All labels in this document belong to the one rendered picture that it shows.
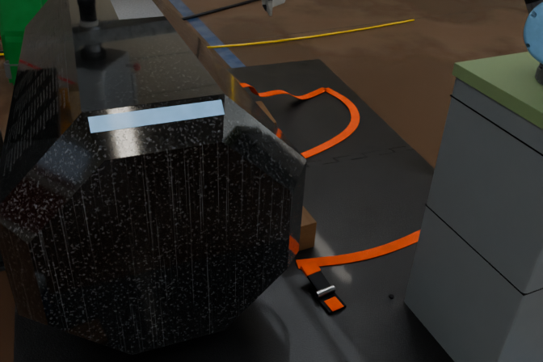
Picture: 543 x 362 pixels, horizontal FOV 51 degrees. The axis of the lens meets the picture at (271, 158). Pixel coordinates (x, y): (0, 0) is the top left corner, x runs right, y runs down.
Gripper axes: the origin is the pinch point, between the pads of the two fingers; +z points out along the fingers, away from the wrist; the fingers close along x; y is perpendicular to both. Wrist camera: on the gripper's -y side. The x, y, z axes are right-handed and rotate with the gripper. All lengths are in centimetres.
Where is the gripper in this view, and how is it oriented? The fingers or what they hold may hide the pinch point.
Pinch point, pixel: (266, 10)
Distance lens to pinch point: 185.0
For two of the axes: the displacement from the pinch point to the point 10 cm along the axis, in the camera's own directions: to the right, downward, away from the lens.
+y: 9.7, -1.4, 2.0
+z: 0.1, 8.5, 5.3
